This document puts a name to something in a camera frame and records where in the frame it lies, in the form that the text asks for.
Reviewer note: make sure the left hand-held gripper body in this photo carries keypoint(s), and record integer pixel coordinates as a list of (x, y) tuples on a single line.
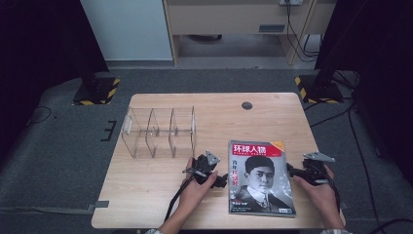
[(203, 165)]

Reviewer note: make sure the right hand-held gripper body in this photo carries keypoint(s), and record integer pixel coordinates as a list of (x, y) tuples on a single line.
[(313, 170)]

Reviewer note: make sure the magazine with portrait cover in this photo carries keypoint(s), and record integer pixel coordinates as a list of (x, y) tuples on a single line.
[(259, 182)]

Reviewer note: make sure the clear acrylic divider rack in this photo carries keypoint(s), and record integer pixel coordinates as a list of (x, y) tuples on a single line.
[(159, 136)]

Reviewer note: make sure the person's right hand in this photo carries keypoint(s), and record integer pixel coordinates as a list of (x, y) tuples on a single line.
[(321, 196)]

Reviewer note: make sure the person's left hand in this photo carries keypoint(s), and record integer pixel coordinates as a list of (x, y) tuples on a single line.
[(193, 195)]

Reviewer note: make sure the grey tape strip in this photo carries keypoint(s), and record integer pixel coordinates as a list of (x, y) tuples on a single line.
[(344, 205), (100, 204)]

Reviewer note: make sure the dark round table grommet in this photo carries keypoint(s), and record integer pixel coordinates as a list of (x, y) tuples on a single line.
[(246, 105)]

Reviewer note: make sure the striped black stand base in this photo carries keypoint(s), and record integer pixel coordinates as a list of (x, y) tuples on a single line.
[(319, 92), (97, 92)]

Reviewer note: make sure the black floor tape mark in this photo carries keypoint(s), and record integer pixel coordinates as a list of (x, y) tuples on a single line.
[(109, 131)]

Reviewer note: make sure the black curtain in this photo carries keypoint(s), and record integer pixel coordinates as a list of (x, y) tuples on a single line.
[(42, 58), (376, 65)]

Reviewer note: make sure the light wooden cabinet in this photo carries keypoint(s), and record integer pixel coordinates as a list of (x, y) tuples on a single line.
[(227, 19)]

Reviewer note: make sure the white panel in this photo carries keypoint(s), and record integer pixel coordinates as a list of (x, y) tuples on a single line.
[(126, 29)]

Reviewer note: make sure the white power strip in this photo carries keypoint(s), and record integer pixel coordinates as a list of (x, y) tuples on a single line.
[(291, 2)]

